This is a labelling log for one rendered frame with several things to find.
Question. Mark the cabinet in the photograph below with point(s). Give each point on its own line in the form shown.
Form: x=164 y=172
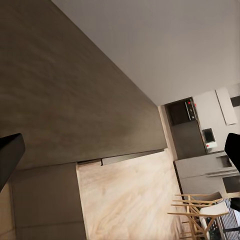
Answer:
x=73 y=106

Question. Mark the fixed window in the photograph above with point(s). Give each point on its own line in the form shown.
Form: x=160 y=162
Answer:
x=226 y=227

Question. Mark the straight chair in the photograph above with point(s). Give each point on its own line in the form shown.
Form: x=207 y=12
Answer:
x=204 y=198
x=205 y=211

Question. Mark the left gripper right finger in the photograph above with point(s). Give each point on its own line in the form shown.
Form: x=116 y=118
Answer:
x=232 y=148

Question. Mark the fridge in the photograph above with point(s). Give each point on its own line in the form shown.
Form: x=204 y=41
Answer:
x=208 y=174

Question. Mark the oven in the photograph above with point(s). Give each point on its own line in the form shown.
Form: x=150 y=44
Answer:
x=183 y=112

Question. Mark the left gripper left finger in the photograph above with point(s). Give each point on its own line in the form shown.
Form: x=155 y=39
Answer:
x=12 y=148

